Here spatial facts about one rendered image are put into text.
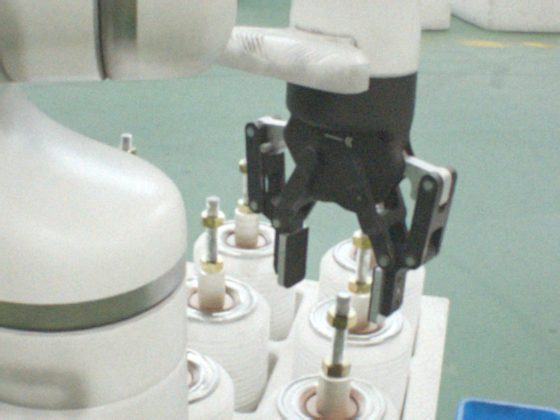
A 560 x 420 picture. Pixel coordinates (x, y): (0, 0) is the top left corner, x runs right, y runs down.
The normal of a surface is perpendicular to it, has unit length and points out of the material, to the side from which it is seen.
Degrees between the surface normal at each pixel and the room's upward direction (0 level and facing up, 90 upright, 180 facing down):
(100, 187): 20
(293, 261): 89
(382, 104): 89
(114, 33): 121
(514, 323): 0
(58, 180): 29
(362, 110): 89
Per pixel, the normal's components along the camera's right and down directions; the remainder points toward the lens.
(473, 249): 0.05, -0.91
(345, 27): -0.22, 0.33
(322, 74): -0.55, 0.30
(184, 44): 0.21, 0.86
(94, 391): 0.47, 0.38
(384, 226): 0.72, -0.16
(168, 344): 0.90, 0.22
